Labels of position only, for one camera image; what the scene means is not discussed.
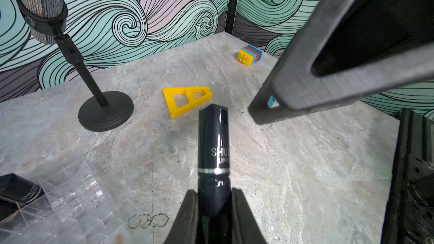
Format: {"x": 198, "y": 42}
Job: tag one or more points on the teal small cube block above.
{"x": 271, "y": 101}

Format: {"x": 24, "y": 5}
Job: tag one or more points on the black microphone stand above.
{"x": 105, "y": 110}

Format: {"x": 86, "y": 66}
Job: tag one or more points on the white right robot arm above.
{"x": 409, "y": 215}

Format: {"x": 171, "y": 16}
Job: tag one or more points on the black lipstick tube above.
{"x": 17, "y": 191}
{"x": 214, "y": 184}

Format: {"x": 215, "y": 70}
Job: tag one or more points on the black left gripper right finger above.
{"x": 245, "y": 229}

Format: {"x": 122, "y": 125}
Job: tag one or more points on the clear acrylic lipstick organizer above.
{"x": 76, "y": 209}

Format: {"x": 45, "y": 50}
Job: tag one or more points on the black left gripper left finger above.
{"x": 184, "y": 228}

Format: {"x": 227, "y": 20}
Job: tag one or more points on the multicolour stacked toy bricks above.
{"x": 249, "y": 55}

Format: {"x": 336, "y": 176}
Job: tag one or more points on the black corner frame post right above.
{"x": 230, "y": 17}

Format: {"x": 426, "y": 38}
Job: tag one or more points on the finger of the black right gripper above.
{"x": 347, "y": 50}

